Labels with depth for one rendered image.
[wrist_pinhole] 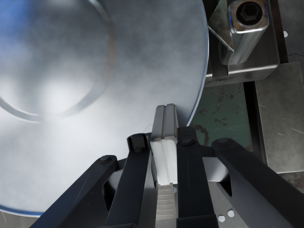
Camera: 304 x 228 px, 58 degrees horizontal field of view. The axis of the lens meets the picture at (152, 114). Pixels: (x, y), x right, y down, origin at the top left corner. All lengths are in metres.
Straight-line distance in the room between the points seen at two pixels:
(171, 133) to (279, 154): 0.24
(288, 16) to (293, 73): 0.78
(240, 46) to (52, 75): 0.17
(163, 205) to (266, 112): 0.56
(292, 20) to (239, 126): 0.83
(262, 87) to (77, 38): 0.24
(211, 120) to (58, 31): 0.21
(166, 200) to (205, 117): 0.53
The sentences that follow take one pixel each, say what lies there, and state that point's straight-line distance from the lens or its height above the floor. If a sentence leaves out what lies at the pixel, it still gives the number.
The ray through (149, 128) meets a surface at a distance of 0.23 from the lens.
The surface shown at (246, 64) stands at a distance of 0.32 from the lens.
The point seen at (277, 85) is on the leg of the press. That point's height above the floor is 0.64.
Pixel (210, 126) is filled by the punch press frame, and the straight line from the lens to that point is 0.37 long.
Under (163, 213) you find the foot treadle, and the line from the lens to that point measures 0.87.
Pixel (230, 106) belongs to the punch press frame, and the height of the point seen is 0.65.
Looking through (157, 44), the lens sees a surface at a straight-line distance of 0.25.
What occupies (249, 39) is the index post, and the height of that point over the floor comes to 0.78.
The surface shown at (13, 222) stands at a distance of 0.28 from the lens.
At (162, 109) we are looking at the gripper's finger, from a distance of 0.21.
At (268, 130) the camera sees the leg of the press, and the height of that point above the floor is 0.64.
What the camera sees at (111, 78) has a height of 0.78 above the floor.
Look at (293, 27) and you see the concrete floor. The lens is 1.16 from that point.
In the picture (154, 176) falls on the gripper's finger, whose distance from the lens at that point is 0.16.
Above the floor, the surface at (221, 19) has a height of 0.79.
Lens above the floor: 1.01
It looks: 79 degrees down
